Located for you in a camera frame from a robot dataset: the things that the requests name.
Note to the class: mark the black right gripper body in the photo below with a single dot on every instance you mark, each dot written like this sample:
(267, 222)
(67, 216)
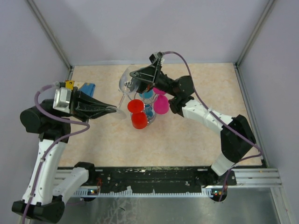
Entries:
(165, 83)

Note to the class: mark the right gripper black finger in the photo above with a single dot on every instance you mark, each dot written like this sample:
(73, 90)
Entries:
(150, 73)
(144, 86)

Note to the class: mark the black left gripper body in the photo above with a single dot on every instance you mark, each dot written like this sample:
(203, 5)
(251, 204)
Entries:
(73, 103)

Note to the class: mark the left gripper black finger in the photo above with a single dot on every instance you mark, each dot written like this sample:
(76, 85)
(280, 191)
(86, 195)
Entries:
(85, 102)
(85, 116)

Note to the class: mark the blue wine glass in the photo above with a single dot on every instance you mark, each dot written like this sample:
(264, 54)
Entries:
(146, 95)

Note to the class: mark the clear wine glass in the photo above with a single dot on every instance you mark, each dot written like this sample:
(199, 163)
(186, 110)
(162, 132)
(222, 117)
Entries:
(127, 85)

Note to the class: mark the pink wine glass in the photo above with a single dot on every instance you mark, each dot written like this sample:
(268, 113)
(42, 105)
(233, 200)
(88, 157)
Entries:
(161, 105)

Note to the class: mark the red wine glass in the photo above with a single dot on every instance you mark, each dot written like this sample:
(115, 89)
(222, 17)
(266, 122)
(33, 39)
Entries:
(138, 116)

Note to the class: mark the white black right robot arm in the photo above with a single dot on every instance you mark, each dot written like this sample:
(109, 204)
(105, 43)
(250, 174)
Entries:
(235, 133)

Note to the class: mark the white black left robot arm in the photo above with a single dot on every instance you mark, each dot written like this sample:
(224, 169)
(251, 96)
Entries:
(58, 114)

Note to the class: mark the chrome wine glass rack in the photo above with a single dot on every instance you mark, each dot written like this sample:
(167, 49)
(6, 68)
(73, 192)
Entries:
(148, 106)

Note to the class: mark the blue cloth with duck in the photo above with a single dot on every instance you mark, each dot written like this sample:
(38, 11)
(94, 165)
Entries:
(87, 88)

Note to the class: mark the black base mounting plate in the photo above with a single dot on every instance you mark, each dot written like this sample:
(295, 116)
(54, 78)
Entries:
(181, 179)

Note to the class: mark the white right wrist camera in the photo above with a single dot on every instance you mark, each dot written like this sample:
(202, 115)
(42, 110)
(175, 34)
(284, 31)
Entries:
(157, 55)

